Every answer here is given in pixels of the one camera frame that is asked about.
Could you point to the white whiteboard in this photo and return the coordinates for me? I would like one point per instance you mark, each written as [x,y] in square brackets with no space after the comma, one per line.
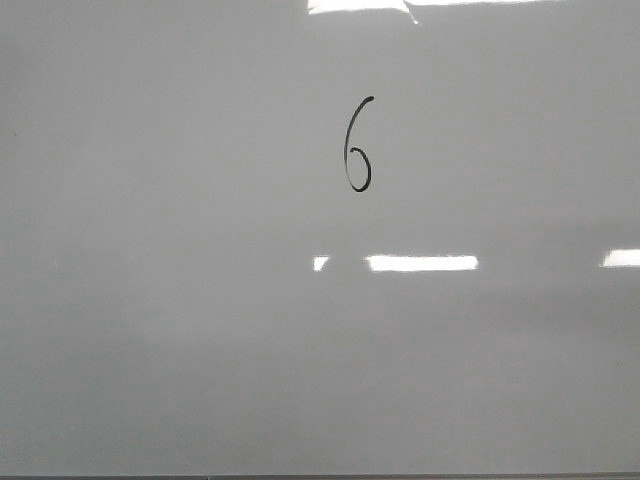
[319,237]

